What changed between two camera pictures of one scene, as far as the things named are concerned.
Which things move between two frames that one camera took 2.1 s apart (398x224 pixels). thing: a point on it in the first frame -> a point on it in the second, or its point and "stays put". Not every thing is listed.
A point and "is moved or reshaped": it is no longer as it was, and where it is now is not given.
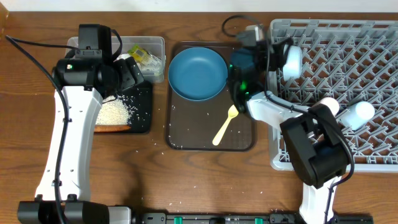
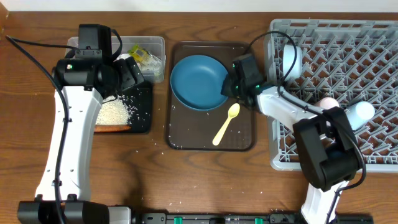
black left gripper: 129,79 stays put
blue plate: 198,73 is moved or reshaped
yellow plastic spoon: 232,112 stays put
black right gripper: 279,61 -> 227,88
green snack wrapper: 143,57 stays put
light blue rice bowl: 293,67 stays put
